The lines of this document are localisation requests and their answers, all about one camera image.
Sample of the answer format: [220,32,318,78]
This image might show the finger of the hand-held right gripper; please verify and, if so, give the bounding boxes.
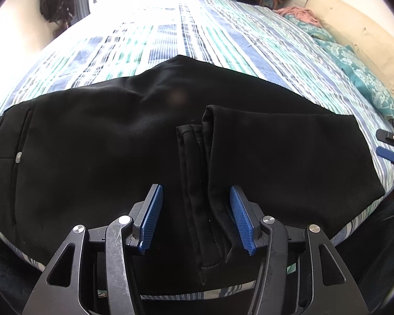
[376,129,394,145]
[376,147,394,171]

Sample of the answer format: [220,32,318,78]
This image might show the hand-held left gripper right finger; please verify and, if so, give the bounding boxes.
[229,185,370,315]

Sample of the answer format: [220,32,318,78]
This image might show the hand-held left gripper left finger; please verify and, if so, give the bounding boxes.
[22,184,165,315]

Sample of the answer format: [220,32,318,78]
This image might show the black pants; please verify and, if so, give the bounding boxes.
[0,55,386,297]

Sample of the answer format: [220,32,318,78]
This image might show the teal floral pillow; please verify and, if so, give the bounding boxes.
[315,38,394,123]
[287,16,332,41]

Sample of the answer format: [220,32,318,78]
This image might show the person's dark clothing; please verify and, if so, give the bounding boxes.
[0,199,394,315]

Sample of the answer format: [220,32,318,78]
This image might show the cream padded headboard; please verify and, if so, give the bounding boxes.
[305,0,394,106]

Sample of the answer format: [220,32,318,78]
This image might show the pink cloth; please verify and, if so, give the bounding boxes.
[275,7,323,28]

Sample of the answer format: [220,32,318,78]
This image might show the bed with striped sheet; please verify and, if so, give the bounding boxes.
[0,0,394,302]

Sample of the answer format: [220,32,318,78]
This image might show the hanging dark coats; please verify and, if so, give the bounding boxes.
[40,0,77,27]

